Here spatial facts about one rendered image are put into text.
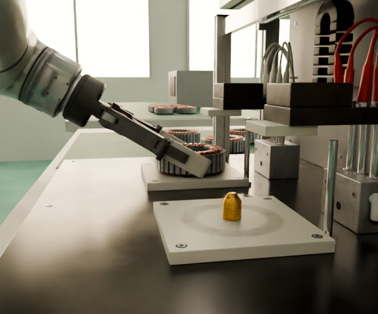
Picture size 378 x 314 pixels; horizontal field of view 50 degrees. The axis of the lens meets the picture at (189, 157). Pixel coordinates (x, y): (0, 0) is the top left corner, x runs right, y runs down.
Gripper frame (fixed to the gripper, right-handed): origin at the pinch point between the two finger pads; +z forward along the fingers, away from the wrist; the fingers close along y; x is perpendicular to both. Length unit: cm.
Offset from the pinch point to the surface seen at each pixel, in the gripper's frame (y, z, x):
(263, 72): -2.3, 4.6, 18.0
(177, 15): -448, 12, 112
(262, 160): 0.7, 11.0, 5.3
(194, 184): 7.5, 0.8, -2.6
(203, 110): -0.7, -1.6, 7.6
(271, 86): 22.4, -1.6, 12.2
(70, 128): -133, -24, -24
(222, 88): 2.9, -1.3, 11.7
